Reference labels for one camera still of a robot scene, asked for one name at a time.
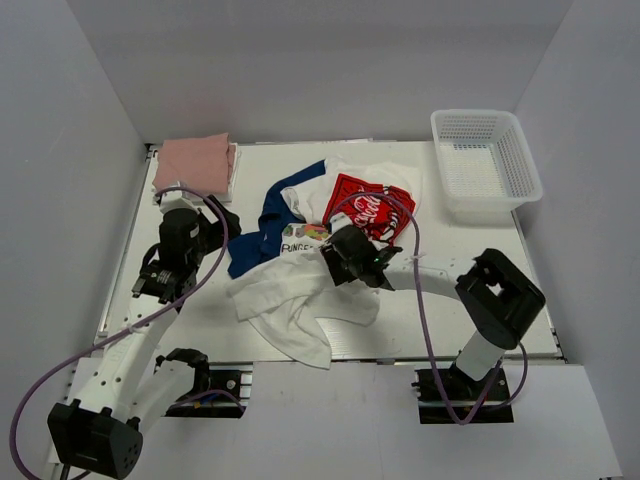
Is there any blue t shirt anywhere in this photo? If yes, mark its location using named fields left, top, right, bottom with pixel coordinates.
left=227, top=160, right=326, bottom=279

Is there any white red print t shirt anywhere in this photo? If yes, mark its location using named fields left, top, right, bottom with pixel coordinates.
left=281, top=157, right=422, bottom=244

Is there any white graphic t shirt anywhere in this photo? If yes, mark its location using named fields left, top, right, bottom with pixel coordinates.
left=227, top=224, right=380, bottom=370

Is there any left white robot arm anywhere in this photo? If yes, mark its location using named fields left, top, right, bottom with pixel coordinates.
left=47, top=192, right=241, bottom=479

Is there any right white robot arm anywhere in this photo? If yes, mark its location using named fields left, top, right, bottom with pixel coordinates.
left=320, top=226, right=546, bottom=399

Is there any folded pink t shirt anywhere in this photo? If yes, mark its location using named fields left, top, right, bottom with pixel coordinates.
left=152, top=133, right=237, bottom=196

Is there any white plastic basket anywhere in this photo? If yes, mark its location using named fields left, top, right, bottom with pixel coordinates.
left=430, top=109, right=543, bottom=214

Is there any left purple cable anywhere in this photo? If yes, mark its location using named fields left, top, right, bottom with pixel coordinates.
left=8, top=185, right=230, bottom=480

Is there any purple cable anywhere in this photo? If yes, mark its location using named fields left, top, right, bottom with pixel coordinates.
left=8, top=185, right=230, bottom=480
left=320, top=191, right=529, bottom=426

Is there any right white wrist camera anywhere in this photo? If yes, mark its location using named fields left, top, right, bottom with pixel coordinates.
left=329, top=212, right=353, bottom=234

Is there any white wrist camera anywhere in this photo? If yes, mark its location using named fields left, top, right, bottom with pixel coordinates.
left=152, top=183, right=196, bottom=214
left=329, top=212, right=353, bottom=234

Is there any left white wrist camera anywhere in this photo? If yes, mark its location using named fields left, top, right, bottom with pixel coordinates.
left=152, top=183, right=196, bottom=214

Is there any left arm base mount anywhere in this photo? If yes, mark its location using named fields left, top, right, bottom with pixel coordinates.
left=165, top=364, right=253, bottom=420

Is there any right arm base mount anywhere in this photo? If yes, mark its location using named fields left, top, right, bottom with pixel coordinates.
left=412, top=369, right=514, bottom=425

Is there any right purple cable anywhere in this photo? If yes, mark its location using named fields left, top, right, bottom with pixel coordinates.
left=320, top=191, right=529, bottom=426

